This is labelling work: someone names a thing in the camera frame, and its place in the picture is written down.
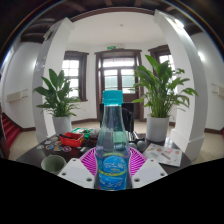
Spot grey-green patterned cup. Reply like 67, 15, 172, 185
40, 154, 68, 176

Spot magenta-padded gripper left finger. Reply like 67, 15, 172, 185
57, 146, 98, 190

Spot large potted plant white pot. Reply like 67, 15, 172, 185
132, 54, 199, 143

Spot small potted plant white pot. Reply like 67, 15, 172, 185
32, 68, 83, 136

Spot dark wooden framed window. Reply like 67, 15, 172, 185
61, 50, 90, 101
148, 44, 178, 73

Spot white wall radiator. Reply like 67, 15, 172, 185
211, 83, 224, 98
5, 89, 29, 104

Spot printed magazine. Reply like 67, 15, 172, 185
142, 143, 184, 168

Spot grey round balls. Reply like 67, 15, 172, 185
129, 139, 147, 153

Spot dark wooden glazed door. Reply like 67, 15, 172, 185
94, 48, 144, 121

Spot black chair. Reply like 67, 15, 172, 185
99, 102, 135, 133

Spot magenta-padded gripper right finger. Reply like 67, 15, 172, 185
128, 146, 168, 190

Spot red plastic box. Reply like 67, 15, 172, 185
59, 131, 86, 148

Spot white wall lamp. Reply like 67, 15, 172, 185
197, 50, 206, 63

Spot clear water bottle teal cap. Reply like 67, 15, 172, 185
94, 89, 132, 192

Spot red carpeted staircase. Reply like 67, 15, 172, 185
1, 112, 22, 149

